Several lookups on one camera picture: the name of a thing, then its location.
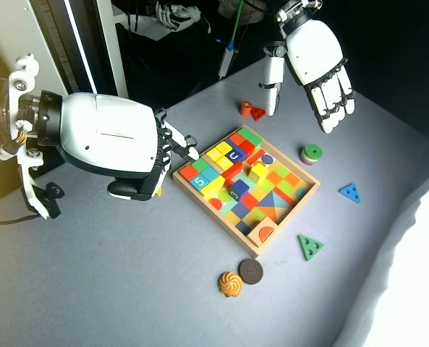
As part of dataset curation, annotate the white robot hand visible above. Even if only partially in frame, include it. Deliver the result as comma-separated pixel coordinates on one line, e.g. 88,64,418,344
59,92,200,202
258,18,357,135

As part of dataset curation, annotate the yellow wooden cube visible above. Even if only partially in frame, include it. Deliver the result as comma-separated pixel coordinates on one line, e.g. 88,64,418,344
249,162,270,184

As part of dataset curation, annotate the dark blue cube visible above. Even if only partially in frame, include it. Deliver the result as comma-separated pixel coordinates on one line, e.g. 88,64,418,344
229,179,251,202

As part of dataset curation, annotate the white skeletal spare hand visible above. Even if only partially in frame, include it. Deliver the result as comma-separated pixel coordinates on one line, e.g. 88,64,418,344
155,1,203,33

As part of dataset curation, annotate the white probe blue connector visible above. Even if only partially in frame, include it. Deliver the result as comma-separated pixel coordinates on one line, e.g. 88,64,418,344
218,41,239,80

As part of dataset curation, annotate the white flat box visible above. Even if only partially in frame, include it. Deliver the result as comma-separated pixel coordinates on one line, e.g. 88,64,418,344
134,14,174,41

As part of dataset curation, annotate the wooden tray with colour print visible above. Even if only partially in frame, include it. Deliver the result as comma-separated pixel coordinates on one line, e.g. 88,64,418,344
172,124,322,258

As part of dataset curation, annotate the grey table cloth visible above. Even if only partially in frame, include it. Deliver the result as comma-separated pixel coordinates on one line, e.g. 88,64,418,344
0,59,429,347

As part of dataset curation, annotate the blue triangle with holes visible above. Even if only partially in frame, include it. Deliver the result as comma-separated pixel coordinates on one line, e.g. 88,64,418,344
338,183,362,205

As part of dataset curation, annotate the white robot body column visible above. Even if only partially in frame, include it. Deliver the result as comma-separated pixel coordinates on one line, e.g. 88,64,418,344
0,0,130,100

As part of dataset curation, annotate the green triangle with holes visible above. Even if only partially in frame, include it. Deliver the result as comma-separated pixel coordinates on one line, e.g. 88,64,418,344
297,234,325,262

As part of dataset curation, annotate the golden swirl cookie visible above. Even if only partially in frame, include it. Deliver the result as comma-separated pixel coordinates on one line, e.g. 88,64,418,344
217,271,244,299

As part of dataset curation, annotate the round chocolate cookie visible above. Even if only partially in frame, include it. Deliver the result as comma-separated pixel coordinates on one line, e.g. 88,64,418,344
237,258,264,286

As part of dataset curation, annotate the white backdrop cloth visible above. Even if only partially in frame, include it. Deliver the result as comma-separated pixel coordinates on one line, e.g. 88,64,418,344
331,169,429,347

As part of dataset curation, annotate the black wrist camera white bracket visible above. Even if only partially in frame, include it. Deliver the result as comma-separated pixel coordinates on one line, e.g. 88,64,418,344
17,151,66,221

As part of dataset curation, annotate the green cable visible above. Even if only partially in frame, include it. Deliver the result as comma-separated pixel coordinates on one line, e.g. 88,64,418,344
230,0,245,46

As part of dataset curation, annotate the stacked colour ring toy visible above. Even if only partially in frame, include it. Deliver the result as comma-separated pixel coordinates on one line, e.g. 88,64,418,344
299,143,323,167

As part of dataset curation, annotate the black cable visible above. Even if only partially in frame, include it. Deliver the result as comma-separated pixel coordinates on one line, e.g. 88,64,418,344
0,214,38,226

